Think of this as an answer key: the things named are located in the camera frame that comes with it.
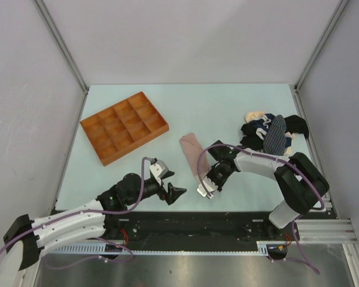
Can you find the orange compartment tray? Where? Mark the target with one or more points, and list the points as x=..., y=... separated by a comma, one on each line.
x=123, y=127

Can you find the left aluminium frame post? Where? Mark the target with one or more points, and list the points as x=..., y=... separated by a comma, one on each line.
x=60, y=43

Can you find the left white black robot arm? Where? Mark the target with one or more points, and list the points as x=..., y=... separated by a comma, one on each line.
x=28, y=240

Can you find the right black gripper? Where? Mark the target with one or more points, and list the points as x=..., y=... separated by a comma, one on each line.
x=219, y=185

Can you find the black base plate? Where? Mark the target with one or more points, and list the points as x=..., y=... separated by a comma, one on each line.
x=197, y=231

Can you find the aluminium frame post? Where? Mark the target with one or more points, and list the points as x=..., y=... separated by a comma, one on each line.
x=322, y=42
x=60, y=43

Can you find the navy white underwear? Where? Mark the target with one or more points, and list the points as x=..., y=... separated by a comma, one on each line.
x=255, y=131

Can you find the striped navy underwear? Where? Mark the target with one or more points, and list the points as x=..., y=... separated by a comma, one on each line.
x=277, y=139

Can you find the white slotted cable duct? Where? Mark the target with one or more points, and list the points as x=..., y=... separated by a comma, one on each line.
x=104, y=249

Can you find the cream underwear in pile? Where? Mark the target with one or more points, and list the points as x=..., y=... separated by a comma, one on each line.
x=253, y=115

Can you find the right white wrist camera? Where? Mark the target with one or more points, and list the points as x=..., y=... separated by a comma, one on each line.
x=206, y=187

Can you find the black underwear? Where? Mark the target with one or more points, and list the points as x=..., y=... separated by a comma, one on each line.
x=296, y=124

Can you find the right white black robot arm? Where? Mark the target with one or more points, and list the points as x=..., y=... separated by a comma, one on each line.
x=301, y=183

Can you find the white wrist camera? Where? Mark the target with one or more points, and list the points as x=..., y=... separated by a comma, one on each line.
x=206, y=187
x=158, y=169

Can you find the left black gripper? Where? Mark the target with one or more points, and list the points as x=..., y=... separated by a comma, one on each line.
x=173, y=192

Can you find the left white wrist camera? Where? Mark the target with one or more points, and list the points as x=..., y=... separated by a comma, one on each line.
x=158, y=169

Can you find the right aluminium frame post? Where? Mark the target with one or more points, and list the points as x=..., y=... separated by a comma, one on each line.
x=322, y=42

